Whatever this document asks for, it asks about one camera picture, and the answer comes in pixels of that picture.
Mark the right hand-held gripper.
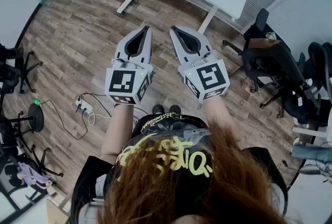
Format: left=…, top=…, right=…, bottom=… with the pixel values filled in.
left=169, top=25, right=231, bottom=104

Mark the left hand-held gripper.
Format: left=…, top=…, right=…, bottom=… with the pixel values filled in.
left=104, top=25, right=155, bottom=106

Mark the person's left forearm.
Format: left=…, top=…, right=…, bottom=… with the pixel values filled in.
left=100, top=103, right=135, bottom=164

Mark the person's right forearm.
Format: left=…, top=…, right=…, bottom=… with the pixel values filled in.
left=204, top=97, right=243, bottom=150

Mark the brown leather bag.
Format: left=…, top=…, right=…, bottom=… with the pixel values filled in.
left=248, top=38, right=289, bottom=63

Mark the white power strip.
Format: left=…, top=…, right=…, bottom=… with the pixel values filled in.
left=75, top=100, right=94, bottom=115

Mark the person's black printed t-shirt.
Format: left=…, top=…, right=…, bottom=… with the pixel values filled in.
left=70, top=111, right=288, bottom=224

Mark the black office chair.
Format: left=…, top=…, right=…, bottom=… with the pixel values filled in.
left=0, top=143, right=64, bottom=198
left=282, top=41, right=332, bottom=128
left=0, top=44, right=44, bottom=94
left=222, top=8, right=322, bottom=118

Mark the black round-base stand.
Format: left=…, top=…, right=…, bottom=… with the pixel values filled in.
left=0, top=102, right=45, bottom=141

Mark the purple cloth bag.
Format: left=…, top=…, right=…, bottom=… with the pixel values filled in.
left=17, top=161, right=53, bottom=191

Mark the white cable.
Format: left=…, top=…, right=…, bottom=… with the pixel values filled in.
left=87, top=112, right=112, bottom=127

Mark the black power cable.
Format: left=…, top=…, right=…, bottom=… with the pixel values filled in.
left=41, top=92, right=112, bottom=141

